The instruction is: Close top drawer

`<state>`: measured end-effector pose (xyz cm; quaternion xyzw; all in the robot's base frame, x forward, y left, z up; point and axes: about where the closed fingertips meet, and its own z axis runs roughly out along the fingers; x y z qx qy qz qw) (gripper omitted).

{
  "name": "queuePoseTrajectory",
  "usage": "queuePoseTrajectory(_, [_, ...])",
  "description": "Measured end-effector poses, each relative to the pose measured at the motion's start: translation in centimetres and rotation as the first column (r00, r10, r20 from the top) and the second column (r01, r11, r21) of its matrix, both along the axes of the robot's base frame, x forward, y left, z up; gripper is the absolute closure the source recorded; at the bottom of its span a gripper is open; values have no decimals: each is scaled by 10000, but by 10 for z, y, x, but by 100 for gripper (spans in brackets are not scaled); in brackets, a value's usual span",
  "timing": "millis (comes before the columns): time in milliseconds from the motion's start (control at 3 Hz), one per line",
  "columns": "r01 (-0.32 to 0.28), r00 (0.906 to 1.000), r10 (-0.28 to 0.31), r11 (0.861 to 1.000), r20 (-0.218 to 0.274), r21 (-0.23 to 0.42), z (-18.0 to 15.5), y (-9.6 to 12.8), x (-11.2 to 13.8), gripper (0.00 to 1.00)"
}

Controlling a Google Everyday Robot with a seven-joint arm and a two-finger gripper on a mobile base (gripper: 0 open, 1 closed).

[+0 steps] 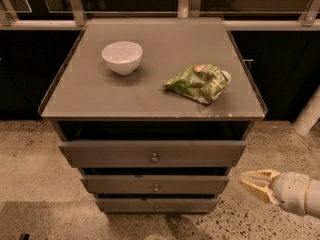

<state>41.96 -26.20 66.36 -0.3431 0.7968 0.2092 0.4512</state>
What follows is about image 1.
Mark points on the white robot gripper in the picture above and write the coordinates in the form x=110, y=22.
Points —
x=290, y=192

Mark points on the grey top drawer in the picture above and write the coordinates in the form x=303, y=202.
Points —
x=152, y=154

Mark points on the grey drawer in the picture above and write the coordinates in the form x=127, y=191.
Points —
x=152, y=154
x=157, y=205
x=154, y=184

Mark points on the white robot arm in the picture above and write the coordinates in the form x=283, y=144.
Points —
x=312, y=198

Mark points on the grey drawer cabinet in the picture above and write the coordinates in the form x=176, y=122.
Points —
x=88, y=101

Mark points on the grey bottom drawer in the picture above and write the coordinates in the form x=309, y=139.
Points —
x=157, y=205

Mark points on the grey middle drawer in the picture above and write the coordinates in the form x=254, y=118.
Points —
x=154, y=184

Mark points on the green snack bag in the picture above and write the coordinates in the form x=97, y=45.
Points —
x=202, y=83

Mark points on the white ceramic bowl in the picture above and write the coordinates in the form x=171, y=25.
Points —
x=122, y=57

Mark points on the metal railing frame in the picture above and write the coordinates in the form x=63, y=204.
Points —
x=236, y=15

